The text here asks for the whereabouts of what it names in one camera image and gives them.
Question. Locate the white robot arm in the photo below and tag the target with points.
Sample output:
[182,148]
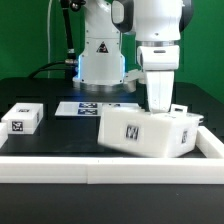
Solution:
[133,40]

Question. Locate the white cabinet body box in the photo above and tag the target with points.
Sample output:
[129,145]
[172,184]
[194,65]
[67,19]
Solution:
[161,135]

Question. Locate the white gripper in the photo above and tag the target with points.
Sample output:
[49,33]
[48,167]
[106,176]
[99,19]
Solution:
[158,65]

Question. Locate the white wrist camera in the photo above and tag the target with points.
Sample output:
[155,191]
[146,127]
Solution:
[132,78]

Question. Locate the white marker base plate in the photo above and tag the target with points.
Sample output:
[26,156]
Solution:
[72,109]

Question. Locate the white U-shaped fence frame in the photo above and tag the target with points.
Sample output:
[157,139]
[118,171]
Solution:
[206,170]

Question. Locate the white cabinet top block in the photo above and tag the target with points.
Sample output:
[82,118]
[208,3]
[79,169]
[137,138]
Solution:
[23,118]

